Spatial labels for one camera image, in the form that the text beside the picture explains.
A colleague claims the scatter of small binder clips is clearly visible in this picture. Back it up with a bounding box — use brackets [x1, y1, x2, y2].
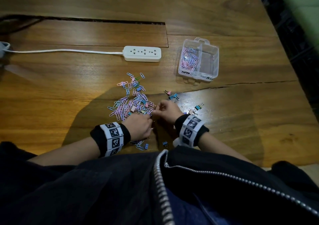
[129, 90, 205, 149]

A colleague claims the grey power adapter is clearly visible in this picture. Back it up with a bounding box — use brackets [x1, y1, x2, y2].
[0, 41, 11, 58]

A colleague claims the person's left forearm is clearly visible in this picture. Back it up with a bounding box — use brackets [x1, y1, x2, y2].
[27, 136, 101, 167]

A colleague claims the clear plastic compartment box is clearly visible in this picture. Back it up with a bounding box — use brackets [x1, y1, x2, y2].
[177, 37, 220, 85]

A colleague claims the person's right forearm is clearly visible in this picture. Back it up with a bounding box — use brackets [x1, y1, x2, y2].
[198, 132, 252, 163]

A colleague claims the black zip jacket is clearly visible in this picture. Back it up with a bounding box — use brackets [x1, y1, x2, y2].
[0, 141, 319, 225]

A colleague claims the white power strip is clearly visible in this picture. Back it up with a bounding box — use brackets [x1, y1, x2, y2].
[122, 45, 162, 63]

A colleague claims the pile of pastel paper clips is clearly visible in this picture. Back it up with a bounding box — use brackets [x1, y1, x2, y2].
[180, 47, 199, 71]
[107, 72, 157, 151]

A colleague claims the person's left hand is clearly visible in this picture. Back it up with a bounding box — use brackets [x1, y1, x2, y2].
[122, 113, 153, 142]

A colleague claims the white power strip cable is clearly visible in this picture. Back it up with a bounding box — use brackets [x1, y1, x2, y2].
[5, 49, 124, 55]

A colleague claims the person's right hand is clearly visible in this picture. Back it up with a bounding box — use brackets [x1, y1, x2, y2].
[152, 100, 184, 125]

